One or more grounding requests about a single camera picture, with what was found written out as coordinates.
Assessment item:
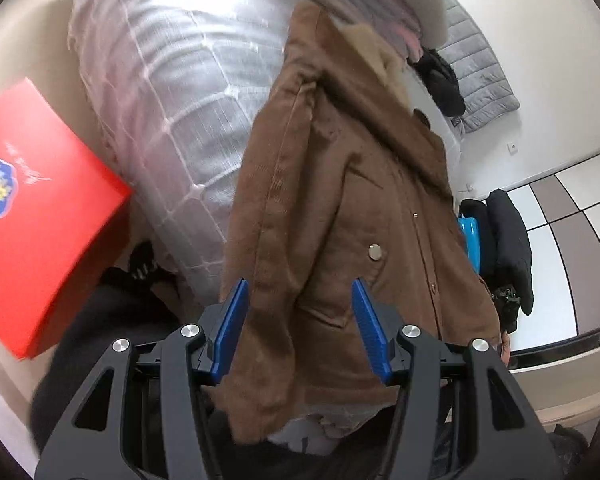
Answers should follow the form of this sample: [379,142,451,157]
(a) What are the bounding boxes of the grey padded headboard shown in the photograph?
[437,0,521,133]

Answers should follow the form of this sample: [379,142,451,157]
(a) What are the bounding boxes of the dark cloth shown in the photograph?
[545,410,600,480]

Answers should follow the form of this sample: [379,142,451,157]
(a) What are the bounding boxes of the person's black trouser leg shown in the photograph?
[30,265,216,461]

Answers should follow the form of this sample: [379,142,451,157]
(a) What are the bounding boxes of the black coat on chair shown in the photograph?
[460,189,535,316]

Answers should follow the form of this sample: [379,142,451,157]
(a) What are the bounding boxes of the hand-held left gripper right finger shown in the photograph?
[351,277,565,480]

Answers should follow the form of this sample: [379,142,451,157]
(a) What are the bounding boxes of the black shoe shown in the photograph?
[127,241,173,286]

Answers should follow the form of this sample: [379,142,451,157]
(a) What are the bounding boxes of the red box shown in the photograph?
[0,77,133,361]

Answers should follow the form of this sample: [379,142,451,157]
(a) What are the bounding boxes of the white and brown wardrobe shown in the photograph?
[500,145,600,361]

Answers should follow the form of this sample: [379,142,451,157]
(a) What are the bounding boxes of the blue plastic chair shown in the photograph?
[457,215,483,276]

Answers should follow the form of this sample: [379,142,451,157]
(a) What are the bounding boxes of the brown coat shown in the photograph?
[219,1,503,446]

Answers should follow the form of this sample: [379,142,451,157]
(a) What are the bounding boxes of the bed with grey checked sheet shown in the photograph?
[67,0,463,456]

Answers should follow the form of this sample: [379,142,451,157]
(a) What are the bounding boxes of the black puffer jacket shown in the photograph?
[412,47,467,117]

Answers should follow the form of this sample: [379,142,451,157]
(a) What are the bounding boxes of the pink folded blanket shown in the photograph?
[350,10,426,61]

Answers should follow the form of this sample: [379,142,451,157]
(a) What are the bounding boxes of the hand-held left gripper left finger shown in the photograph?
[34,277,251,480]

